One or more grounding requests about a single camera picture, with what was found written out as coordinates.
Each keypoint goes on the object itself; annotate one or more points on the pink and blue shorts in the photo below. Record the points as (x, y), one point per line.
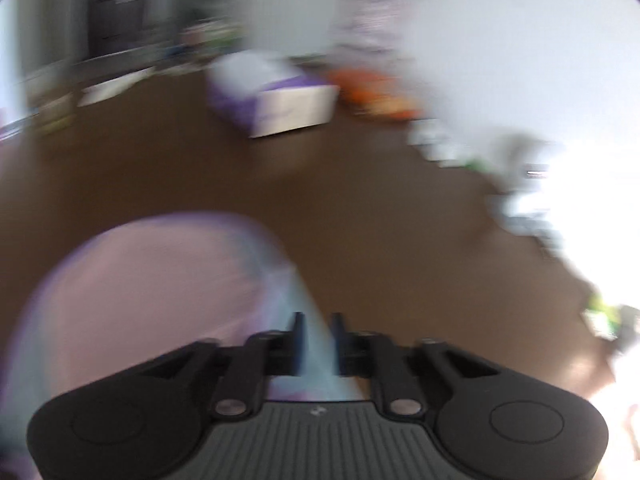
(150, 285)

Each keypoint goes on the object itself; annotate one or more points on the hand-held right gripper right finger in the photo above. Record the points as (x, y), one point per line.
(338, 345)

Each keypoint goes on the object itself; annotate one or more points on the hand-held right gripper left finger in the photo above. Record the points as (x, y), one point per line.
(298, 345)

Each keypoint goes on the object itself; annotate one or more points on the pale textured vase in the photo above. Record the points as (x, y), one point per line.
(370, 20)

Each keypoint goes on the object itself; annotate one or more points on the purple and white tissue box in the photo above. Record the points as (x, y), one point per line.
(280, 100)

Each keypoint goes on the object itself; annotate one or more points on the clear container with oranges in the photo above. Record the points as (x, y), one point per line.
(372, 91)

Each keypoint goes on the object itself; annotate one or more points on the dark cabinet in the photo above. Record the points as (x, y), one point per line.
(116, 5)

